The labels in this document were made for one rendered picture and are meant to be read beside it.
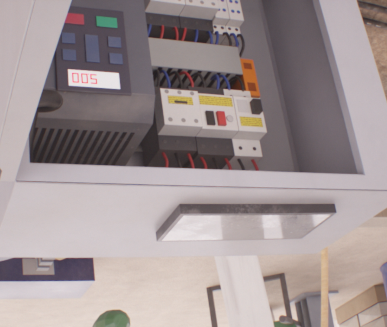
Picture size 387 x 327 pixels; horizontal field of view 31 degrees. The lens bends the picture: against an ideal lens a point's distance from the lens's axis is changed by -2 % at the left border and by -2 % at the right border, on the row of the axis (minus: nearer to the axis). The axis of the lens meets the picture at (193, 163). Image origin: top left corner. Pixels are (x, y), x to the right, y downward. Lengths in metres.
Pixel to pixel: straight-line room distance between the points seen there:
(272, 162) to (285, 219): 0.19
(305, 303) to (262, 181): 4.97
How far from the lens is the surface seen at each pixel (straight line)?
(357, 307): 6.00
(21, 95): 0.45
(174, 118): 0.76
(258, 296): 1.30
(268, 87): 0.95
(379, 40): 2.93
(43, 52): 0.41
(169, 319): 5.67
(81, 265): 3.62
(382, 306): 5.69
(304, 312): 5.58
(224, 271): 1.30
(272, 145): 0.90
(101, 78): 0.65
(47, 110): 0.61
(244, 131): 0.79
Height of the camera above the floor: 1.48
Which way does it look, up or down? 24 degrees down
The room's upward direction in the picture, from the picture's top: 172 degrees clockwise
